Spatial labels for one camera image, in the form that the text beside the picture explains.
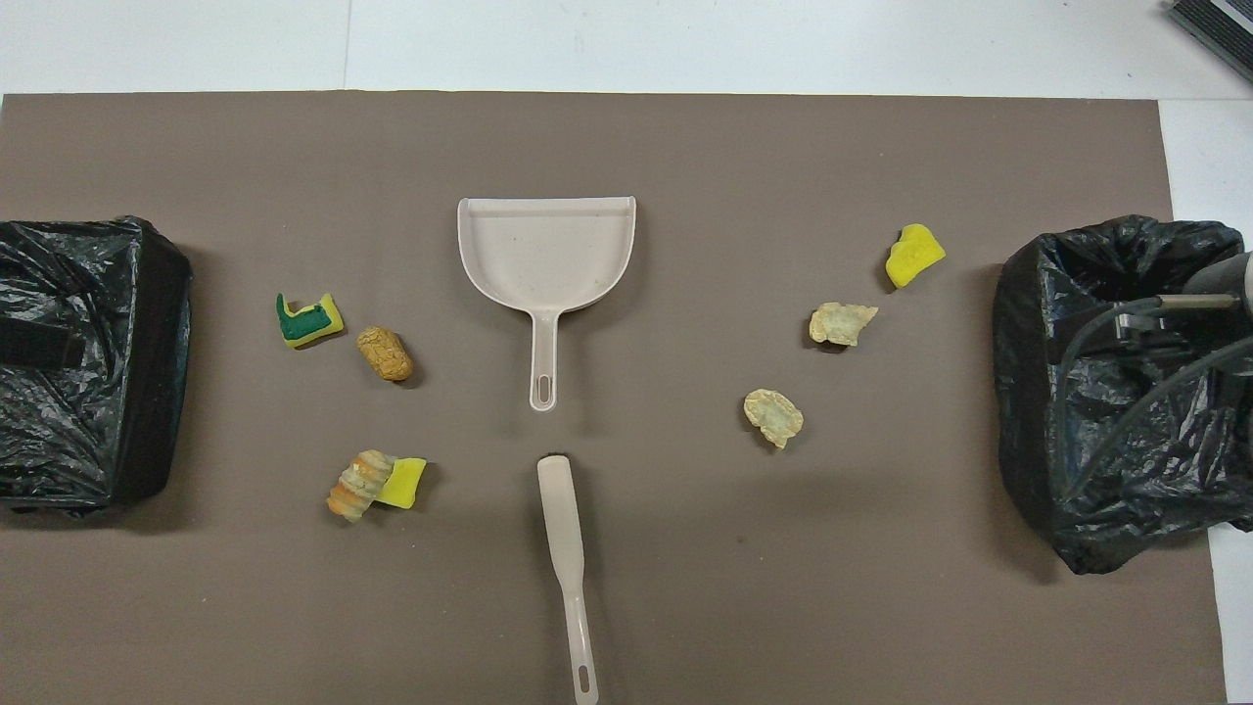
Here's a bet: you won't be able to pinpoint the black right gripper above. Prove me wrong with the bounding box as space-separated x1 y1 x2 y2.
1114 290 1246 357

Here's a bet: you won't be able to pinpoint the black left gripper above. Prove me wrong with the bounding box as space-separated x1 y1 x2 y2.
0 313 85 371

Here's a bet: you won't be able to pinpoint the green and yellow sponge piece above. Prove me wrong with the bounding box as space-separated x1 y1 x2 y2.
275 292 347 351

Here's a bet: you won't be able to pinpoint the yellow sponge chunk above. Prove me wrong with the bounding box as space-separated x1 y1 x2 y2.
885 223 948 291

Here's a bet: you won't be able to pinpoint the brown bread roll toy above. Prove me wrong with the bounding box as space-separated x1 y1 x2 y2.
355 326 415 383

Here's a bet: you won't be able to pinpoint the striped orange beige foam roll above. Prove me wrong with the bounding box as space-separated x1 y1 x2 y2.
326 449 395 523

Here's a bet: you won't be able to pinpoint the rounded beige scrap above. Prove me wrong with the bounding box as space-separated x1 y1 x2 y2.
743 389 806 449

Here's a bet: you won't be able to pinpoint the beige plastic dustpan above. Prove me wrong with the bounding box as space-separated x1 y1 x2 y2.
456 196 638 413

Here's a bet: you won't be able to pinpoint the beige hand brush black bristles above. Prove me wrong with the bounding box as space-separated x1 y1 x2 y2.
535 453 600 705

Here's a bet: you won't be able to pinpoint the black plastic bag bin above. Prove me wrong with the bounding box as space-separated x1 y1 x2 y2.
992 214 1253 576
0 215 194 517

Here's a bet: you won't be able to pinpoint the dark grey striped object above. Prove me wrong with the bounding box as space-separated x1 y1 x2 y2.
1167 0 1253 84

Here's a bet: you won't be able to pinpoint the brown table mat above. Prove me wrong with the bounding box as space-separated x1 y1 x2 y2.
0 91 1230 705

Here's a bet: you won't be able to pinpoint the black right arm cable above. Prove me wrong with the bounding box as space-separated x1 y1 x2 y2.
1060 299 1253 495

